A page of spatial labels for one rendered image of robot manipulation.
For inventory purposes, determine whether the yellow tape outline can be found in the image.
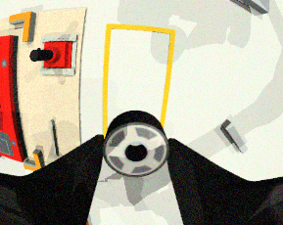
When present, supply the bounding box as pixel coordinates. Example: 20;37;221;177
102;24;176;139

